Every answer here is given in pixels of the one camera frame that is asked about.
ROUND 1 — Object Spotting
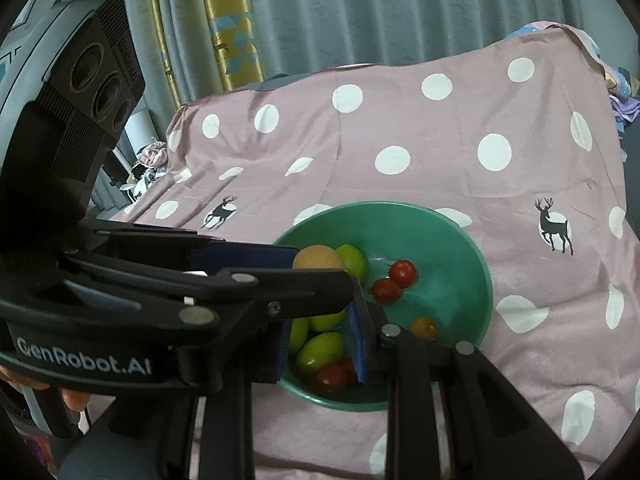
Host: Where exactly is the pile of clothes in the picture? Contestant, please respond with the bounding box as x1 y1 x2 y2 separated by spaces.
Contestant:
125 140 171 196

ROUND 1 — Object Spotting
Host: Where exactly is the person's left hand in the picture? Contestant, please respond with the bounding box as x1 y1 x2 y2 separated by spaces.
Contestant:
0 364 93 412

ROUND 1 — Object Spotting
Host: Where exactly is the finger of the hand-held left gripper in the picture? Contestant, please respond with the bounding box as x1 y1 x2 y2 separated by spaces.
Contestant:
64 254 354 332
80 220 299 277

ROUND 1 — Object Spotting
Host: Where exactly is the orange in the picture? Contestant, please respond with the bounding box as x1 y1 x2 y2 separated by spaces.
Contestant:
292 245 347 272

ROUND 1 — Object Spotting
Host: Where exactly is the grey curtain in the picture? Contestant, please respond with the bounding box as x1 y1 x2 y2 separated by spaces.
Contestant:
120 0 640 111

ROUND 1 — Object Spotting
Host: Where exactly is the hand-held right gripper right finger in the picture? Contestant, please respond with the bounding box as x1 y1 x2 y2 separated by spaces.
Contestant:
349 284 583 480

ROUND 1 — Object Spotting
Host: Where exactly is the pink polka-dot blanket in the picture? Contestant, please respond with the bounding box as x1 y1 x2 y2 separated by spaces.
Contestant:
85 21 640 480

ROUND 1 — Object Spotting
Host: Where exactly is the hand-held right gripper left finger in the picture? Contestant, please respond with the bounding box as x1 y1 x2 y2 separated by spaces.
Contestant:
192 321 287 480

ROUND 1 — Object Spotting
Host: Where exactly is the green bowl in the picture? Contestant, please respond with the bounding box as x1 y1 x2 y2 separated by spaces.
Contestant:
272 201 493 412

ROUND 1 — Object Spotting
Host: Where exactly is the colourful printed cloth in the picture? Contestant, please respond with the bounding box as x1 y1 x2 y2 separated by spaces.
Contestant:
595 35 640 131

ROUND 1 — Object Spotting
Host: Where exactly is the yellowish green jujube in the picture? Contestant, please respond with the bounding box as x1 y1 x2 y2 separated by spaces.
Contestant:
307 310 346 333

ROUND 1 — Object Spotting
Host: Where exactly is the yellow patterned curtain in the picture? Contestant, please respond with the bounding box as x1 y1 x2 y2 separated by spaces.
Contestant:
197 0 266 92

